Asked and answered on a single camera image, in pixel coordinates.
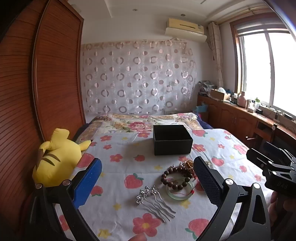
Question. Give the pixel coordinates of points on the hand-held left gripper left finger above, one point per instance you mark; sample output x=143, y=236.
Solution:
x=89, y=182

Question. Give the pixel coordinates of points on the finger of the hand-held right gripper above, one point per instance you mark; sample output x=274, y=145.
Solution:
x=256, y=157
x=276, y=149

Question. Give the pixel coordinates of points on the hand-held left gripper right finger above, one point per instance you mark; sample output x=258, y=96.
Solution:
x=207, y=182

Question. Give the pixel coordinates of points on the green jade bangle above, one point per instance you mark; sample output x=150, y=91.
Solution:
x=179, y=196

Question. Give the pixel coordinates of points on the black box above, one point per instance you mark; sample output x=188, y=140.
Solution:
x=172, y=140

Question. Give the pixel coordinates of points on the silver hair comb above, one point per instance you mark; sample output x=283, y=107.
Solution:
x=148, y=197

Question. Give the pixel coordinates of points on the person's right hand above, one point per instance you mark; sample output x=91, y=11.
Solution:
x=281, y=209

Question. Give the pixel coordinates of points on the person's left hand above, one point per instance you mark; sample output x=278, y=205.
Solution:
x=138, y=238

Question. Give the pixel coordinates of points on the yellow plush toy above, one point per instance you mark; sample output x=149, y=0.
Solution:
x=60, y=160

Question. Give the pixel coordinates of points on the strawberry flower print bed sheet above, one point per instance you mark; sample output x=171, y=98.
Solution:
x=129, y=162

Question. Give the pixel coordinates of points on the wooden cabinet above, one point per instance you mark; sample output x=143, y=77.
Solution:
x=231, y=115

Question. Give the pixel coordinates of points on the small green-capped bottle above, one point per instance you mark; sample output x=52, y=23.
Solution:
x=257, y=104

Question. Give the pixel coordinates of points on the pink bottle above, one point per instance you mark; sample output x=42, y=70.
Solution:
x=242, y=100

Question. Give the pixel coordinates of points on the cardboard box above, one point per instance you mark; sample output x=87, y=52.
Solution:
x=218, y=95

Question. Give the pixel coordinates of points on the blue bag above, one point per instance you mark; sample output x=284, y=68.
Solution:
x=201, y=109

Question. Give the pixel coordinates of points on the floral quilt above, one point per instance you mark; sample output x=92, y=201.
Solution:
x=138, y=124

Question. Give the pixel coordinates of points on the window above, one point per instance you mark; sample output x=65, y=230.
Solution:
x=266, y=69

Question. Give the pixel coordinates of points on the stack of papers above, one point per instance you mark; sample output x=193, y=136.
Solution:
x=205, y=87

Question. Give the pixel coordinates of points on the beige window curtain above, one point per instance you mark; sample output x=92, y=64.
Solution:
x=216, y=55

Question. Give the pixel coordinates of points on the wooden wardrobe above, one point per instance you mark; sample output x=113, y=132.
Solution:
x=46, y=81

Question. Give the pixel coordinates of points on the sheer curtain with circles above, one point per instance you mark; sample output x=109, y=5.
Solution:
x=138, y=76

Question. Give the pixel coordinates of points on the wall air conditioner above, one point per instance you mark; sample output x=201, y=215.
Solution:
x=185, y=27

